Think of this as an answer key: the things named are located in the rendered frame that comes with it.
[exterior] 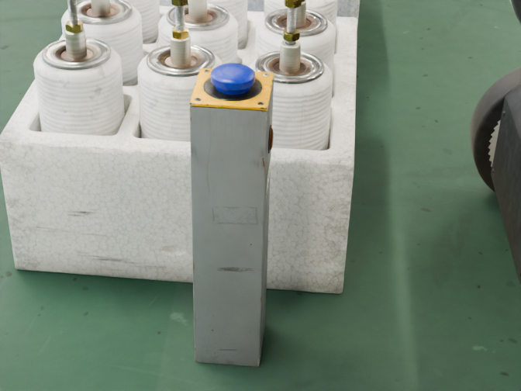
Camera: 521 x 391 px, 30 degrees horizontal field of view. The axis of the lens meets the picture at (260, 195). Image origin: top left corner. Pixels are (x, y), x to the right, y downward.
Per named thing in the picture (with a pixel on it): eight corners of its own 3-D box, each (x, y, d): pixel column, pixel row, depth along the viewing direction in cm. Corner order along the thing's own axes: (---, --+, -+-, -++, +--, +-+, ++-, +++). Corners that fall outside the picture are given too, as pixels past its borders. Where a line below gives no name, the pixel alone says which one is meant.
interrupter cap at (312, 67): (334, 81, 104) (335, 75, 104) (268, 91, 102) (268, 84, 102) (308, 51, 110) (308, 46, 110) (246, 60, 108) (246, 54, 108)
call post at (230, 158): (266, 324, 109) (275, 74, 92) (260, 368, 103) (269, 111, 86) (203, 319, 109) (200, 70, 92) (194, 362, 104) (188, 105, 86)
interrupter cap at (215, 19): (163, 8, 119) (163, 3, 119) (225, 6, 120) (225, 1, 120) (169, 34, 113) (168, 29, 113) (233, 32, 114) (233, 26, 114)
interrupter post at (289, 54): (303, 74, 106) (305, 46, 104) (283, 77, 105) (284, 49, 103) (295, 64, 108) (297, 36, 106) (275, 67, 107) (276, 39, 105)
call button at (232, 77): (257, 83, 90) (257, 63, 89) (252, 103, 87) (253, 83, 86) (214, 80, 91) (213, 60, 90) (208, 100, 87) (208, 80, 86)
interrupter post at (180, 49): (166, 66, 106) (165, 38, 105) (175, 57, 108) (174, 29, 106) (186, 70, 106) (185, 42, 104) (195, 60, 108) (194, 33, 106)
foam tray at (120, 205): (347, 128, 146) (357, 16, 135) (342, 295, 113) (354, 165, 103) (91, 111, 148) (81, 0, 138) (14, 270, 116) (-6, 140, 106)
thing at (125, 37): (71, 126, 130) (59, -2, 120) (143, 119, 132) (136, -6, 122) (75, 163, 123) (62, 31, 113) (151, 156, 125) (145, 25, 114)
